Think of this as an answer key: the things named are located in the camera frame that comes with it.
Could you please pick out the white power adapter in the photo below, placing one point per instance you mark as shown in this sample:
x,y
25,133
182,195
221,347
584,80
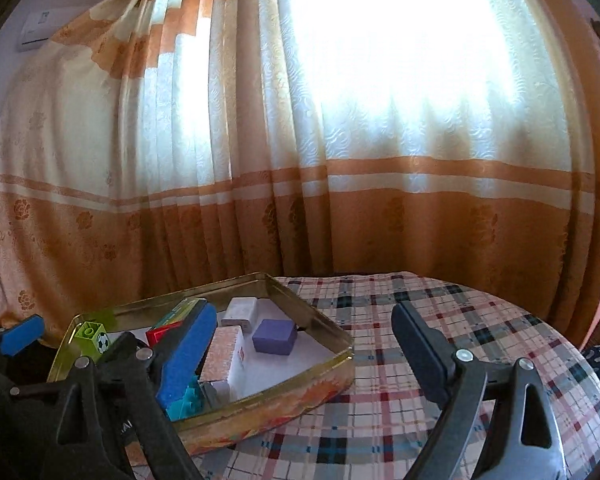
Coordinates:
x,y
240,312

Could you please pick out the teal box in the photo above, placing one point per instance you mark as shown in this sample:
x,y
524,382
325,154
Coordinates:
x,y
190,405

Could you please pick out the white paper liner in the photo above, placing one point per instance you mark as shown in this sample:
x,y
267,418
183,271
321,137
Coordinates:
x,y
305,360

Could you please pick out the red toy brick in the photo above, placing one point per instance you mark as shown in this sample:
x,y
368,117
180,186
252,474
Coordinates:
x,y
160,334

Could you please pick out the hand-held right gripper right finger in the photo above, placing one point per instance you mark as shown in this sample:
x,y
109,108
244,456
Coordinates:
x,y
422,352

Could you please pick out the cream and orange curtain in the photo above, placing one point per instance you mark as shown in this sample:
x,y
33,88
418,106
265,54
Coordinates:
x,y
380,210

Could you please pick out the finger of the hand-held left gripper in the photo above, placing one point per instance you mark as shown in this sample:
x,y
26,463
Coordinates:
x,y
122,345
22,335

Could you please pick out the white carton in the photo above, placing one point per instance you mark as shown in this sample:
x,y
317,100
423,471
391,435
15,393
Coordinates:
x,y
225,355

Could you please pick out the white air conditioner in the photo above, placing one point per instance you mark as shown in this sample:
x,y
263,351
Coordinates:
x,y
45,27

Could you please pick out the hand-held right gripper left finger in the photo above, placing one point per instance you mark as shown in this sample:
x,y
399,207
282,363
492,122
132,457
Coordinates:
x,y
187,355

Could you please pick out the clear case with green label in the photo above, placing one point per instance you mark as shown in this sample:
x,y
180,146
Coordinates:
x,y
180,312

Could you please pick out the purple block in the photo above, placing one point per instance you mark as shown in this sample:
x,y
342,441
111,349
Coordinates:
x,y
275,337

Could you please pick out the gold decorated tin box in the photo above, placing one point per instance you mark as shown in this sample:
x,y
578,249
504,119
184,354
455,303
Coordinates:
x,y
290,405

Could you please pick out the green toy brick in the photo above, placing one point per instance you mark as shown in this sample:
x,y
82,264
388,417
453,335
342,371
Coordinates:
x,y
92,340

